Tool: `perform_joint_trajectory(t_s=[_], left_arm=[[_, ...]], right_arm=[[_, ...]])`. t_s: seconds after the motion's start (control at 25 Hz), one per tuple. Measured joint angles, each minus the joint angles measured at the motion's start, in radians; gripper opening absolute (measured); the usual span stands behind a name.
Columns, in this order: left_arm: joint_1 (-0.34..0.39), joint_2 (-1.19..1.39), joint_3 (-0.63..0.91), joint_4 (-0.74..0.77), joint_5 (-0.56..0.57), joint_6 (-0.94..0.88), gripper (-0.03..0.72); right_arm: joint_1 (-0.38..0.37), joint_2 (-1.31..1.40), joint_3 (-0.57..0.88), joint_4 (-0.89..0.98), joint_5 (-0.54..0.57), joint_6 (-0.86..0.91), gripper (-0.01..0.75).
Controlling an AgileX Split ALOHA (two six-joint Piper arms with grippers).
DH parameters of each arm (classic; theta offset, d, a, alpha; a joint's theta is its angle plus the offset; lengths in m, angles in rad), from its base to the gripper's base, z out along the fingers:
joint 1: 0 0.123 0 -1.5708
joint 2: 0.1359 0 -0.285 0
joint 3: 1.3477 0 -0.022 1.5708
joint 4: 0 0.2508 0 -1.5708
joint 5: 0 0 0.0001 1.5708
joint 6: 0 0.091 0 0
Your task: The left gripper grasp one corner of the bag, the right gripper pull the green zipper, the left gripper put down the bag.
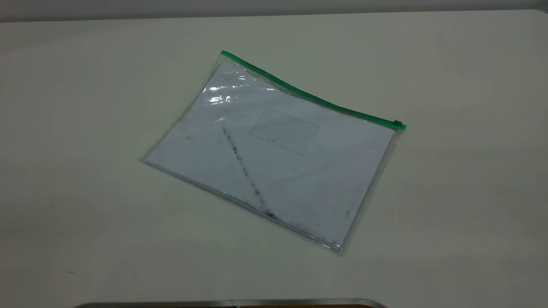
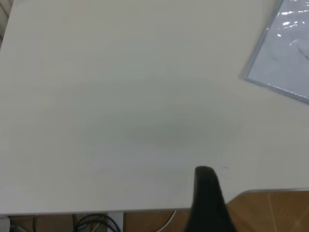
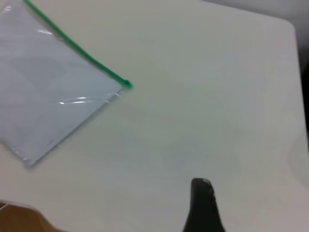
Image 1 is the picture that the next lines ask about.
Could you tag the clear plastic zipper bag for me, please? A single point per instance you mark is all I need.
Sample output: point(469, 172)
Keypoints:
point(274, 158)

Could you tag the green zipper slider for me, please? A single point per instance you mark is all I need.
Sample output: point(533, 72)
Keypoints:
point(398, 124)

